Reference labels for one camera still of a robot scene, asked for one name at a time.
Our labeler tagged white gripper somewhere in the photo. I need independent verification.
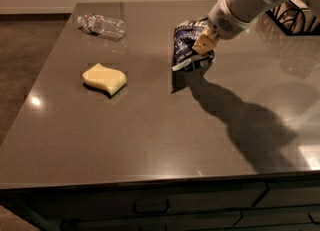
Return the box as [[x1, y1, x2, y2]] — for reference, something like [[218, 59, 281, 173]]
[[192, 0, 250, 55]]

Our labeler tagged blue chip bag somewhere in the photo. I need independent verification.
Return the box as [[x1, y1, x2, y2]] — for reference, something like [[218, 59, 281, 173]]
[[172, 17, 215, 72]]

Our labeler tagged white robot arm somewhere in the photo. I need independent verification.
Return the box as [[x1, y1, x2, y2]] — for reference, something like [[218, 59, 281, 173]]
[[193, 0, 320, 54]]

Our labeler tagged yellow sponge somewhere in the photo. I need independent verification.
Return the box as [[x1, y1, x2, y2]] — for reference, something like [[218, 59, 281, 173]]
[[82, 63, 127, 96]]

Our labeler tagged clear plastic water bottle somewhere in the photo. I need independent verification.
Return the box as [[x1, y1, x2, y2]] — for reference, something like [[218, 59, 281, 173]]
[[77, 14, 127, 41]]

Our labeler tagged dark right cabinet drawer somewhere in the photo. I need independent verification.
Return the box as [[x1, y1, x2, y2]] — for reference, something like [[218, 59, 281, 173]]
[[256, 180, 320, 208]]

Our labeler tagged black wire napkin holder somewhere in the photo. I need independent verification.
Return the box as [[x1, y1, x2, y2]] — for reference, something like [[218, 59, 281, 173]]
[[266, 0, 320, 36]]

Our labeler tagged dark cabinet drawer with handle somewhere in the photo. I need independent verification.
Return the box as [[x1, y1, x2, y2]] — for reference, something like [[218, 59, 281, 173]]
[[27, 182, 267, 221]]

